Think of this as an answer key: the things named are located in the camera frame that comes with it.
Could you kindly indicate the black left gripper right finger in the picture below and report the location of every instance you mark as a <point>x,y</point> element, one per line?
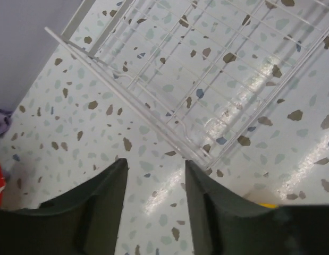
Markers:
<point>222,222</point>

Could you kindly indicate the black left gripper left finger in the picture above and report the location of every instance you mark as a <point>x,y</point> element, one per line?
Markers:
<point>84,220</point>

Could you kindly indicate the yellow orange plastic bowl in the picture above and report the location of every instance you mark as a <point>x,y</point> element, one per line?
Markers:
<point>267,205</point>

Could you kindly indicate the white wire dish rack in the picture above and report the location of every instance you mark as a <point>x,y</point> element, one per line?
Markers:
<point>200,72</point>

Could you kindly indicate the purple cloth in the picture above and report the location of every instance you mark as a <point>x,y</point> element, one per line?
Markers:
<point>5,121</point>

